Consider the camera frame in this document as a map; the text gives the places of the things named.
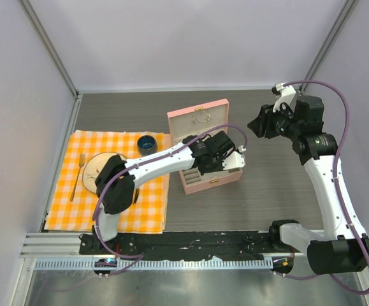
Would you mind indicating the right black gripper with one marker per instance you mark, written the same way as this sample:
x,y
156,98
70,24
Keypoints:
x,y
262,125

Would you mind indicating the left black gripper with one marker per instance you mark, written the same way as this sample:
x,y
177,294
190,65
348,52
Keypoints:
x,y
203,171

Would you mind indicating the pink jewelry box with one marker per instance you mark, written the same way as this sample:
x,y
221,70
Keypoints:
x,y
195,120

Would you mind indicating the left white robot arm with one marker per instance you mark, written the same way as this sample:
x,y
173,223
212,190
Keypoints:
x,y
118,180

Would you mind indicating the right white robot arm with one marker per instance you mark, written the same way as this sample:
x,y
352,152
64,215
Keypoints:
x,y
337,249

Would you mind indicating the dark blue mug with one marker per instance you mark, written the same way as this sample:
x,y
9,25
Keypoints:
x,y
147,145

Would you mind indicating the gold black knife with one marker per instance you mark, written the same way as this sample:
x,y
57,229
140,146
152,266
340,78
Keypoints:
x,y
136,195

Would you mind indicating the bird pattern ceramic plate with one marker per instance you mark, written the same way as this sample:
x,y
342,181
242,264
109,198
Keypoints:
x,y
94,167

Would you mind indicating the gold fork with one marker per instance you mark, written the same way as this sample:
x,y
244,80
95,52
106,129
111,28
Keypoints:
x,y
81,162

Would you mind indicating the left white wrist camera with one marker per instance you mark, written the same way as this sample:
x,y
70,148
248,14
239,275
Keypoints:
x,y
234,161

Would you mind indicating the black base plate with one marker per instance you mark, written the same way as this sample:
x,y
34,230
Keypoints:
x,y
197,245

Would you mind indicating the slotted white cable duct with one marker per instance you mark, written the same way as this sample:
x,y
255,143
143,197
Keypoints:
x,y
104,264

